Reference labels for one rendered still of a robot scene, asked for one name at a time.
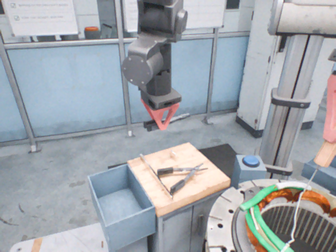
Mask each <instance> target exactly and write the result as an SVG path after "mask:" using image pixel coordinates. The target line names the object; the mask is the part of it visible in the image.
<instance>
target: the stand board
mask: <svg viewBox="0 0 336 252"><path fill-rule="evenodd" d="M171 150H173V151H174V152H175V153H176V155H177V161H175V160H174V159H173V158H172V157H171ZM144 158H145V159H146V161H147V162H148V163H149V165H150V166H151V168H152V169H153V170H154V171H155V172H156V173H157V174H158V169H162V168H166V167H173V168H181V167H196V166H197V165H199V164H201V163H204V164H203V165H202V166H200V167H199V168H200V169H202V168H206V167H207V168H208V169H206V170H202V171H198V172H196V173H195V174H196V181H193V180H192V179H191V178H190V179H189V180H188V181H187V182H186V183H185V185H184V186H183V187H182V188H181V189H180V190H178V191H177V192H175V193H174V194H172V195H173V201H172V202H171V200H170V199H169V198H168V196H167V195H166V193H165V192H164V191H163V188H162V187H161V186H160V184H159V183H158V182H157V181H156V180H155V178H154V177H153V175H152V174H151V173H150V171H149V170H148V168H147V167H146V166H145V164H144V163H143V162H142V160H141V159H140V157H138V158H136V159H132V160H129V161H127V163H128V164H129V165H130V167H131V169H132V170H133V172H134V173H135V175H136V176H137V178H138V180H139V181H140V183H141V184H142V186H143V188H144V190H145V191H146V193H147V194H148V196H149V198H150V199H151V201H152V203H153V204H154V206H155V214H156V215H157V217H160V216H162V215H164V214H167V213H169V212H171V211H174V210H176V209H178V208H180V207H183V206H185V205H187V204H190V203H192V202H194V201H197V200H200V199H201V198H204V197H206V196H209V195H211V194H213V193H216V192H218V191H220V190H223V189H225V188H228V187H229V186H230V179H229V178H228V177H227V176H226V175H224V174H223V172H222V171H221V170H219V169H218V168H217V167H216V166H215V165H214V164H213V163H212V162H211V161H209V160H208V159H207V158H206V157H205V156H204V155H203V154H202V153H201V152H199V151H198V150H197V149H196V148H195V147H193V146H192V145H191V144H190V143H189V142H188V143H184V144H181V145H178V146H175V147H172V148H169V149H165V150H162V151H158V152H155V153H152V154H148V155H145V156H144ZM187 173H188V172H181V173H180V172H174V173H172V174H165V175H159V177H160V179H161V180H162V181H163V183H164V184H165V185H166V187H167V188H168V189H169V191H170V187H171V186H172V185H174V184H175V183H177V182H178V181H180V180H181V179H184V178H185V177H186V176H187V175H188V174H187Z"/></svg>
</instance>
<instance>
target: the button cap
mask: <svg viewBox="0 0 336 252"><path fill-rule="evenodd" d="M244 162H245V163H246V164H248V165H251V166H255V165H258V159H257V158H256V157H255V156H252V155H247V156H245V157H244Z"/></svg>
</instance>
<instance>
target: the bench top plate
mask: <svg viewBox="0 0 336 252"><path fill-rule="evenodd" d="M40 238H43V241H42V242H41V246H40V250H39V252H81V251H83V252H109V251H108V245H107V242H106V239H105V237H104V234H103V231H102V228H101V225H100V223H97V224H93V225H89V226H84V227H80V228H76V229H71V230H67V231H64V232H59V233H55V234H51V235H47V236H45V237H40ZM36 239H39V238H36ZM33 242H34V239H32V240H28V241H24V242H21V243H18V244H14V245H12V247H11V249H10V251H9V252H30V251H31V249H32V246H33Z"/></svg>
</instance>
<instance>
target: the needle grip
mask: <svg viewBox="0 0 336 252"><path fill-rule="evenodd" d="M335 154H336V141H335V142H334V143H330V142H328V141H326V140H324V142H323V144H322V146H321V148H320V150H319V152H318V153H317V155H316V157H315V158H314V162H315V163H316V164H318V165H320V166H323V167H328V166H329V164H330V163H331V161H332V159H333V158H334V156H335Z"/></svg>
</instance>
